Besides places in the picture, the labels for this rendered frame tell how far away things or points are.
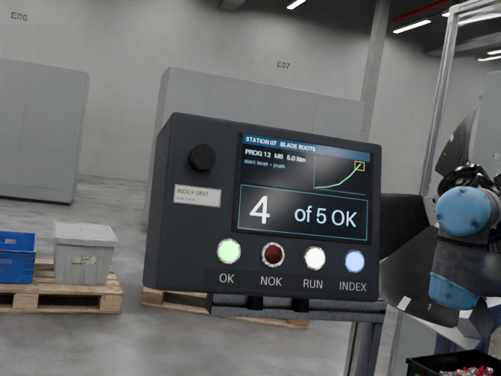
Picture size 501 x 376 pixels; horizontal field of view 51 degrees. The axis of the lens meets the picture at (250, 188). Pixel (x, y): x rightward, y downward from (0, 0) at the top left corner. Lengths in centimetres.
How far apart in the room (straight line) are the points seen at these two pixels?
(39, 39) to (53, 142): 560
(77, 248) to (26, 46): 997
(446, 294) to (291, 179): 39
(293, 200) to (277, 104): 617
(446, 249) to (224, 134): 45
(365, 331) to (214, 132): 33
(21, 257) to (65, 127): 451
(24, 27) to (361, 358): 1292
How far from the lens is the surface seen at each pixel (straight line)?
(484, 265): 92
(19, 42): 1337
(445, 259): 89
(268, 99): 672
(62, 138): 801
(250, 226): 57
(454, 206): 86
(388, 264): 127
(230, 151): 58
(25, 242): 426
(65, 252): 370
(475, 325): 135
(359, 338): 73
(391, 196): 150
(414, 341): 277
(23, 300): 366
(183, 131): 57
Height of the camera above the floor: 123
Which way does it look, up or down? 4 degrees down
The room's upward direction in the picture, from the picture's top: 8 degrees clockwise
